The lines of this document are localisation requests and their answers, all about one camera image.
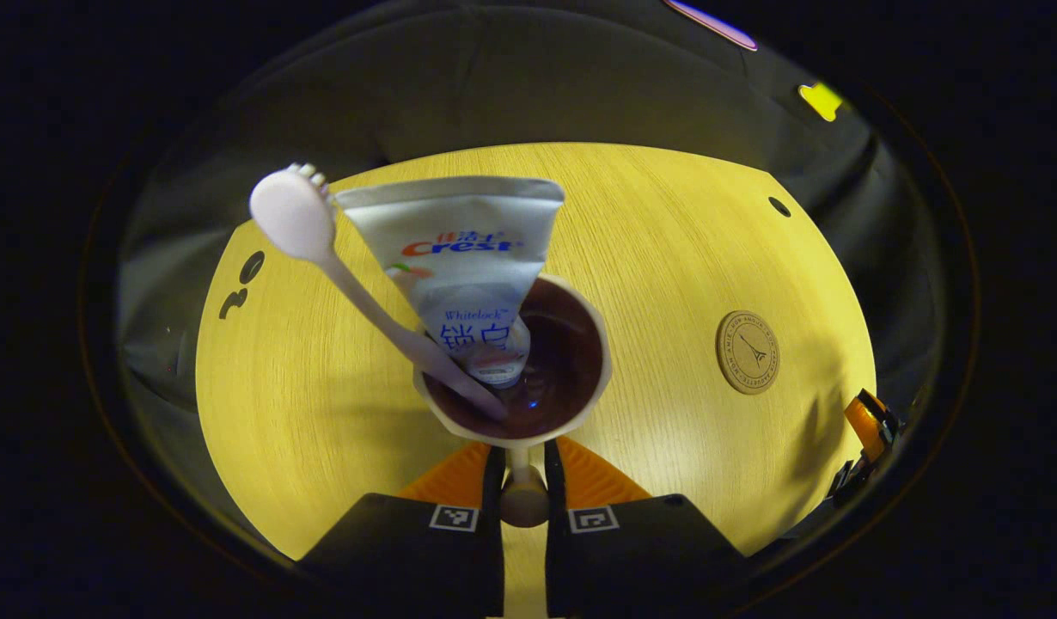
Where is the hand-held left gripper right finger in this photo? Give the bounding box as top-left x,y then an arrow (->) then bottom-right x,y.
543,435 -> 755,619

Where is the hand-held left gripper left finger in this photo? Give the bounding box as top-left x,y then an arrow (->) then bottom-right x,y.
298,438 -> 506,619

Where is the round cork coaster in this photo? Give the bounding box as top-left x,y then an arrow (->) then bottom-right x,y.
714,309 -> 781,396

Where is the beige cup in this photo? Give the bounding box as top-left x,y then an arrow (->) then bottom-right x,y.
412,273 -> 614,529

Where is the white toothpaste tube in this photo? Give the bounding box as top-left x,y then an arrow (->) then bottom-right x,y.
334,175 -> 566,390

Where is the white toothbrush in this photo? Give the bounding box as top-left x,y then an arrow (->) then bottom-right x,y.
249,162 -> 510,423

